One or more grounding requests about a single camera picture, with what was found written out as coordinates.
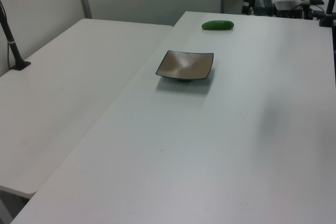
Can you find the green cucumber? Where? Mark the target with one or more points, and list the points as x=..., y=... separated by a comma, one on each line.
x=218, y=25

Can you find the square brown ceramic plate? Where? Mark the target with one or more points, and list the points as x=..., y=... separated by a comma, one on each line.
x=185, y=65

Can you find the silver electronics box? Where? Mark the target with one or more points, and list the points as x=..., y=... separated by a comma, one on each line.
x=286, y=7

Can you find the black pole with white tape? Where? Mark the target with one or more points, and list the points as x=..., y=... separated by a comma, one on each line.
x=11, y=47

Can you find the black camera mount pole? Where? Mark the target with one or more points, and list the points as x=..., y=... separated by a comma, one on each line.
x=330, y=3

